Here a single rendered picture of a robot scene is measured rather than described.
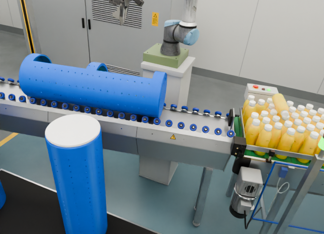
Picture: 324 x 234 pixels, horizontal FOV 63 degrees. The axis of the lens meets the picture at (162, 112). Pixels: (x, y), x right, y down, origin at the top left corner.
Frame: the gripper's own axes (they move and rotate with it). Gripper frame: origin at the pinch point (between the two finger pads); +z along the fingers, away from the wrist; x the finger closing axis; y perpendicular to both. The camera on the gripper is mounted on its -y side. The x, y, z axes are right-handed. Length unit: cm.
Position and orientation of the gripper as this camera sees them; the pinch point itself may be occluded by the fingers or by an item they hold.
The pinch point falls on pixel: (122, 23)
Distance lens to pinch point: 145.5
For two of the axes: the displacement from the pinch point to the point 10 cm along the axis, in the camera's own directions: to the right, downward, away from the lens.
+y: -9.6, -2.6, 1.0
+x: -2.0, 4.0, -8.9
